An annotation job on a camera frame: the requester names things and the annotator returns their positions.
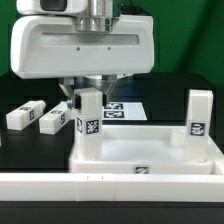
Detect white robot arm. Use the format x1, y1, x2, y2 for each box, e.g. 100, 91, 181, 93
10, 0, 154, 107

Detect white desk top tray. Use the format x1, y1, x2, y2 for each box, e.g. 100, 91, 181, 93
69, 125, 224, 175

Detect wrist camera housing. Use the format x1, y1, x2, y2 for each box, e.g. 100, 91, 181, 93
16, 0, 88, 15

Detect marker tag sheet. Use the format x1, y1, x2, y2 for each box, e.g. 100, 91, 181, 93
102, 102, 147, 120

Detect white L-shaped fence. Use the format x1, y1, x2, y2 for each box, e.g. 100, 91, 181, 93
0, 135, 224, 202

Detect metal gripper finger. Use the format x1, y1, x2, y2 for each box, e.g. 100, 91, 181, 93
59, 77, 81, 109
101, 75, 117, 104

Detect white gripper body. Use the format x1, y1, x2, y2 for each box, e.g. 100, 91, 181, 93
10, 15, 154, 79

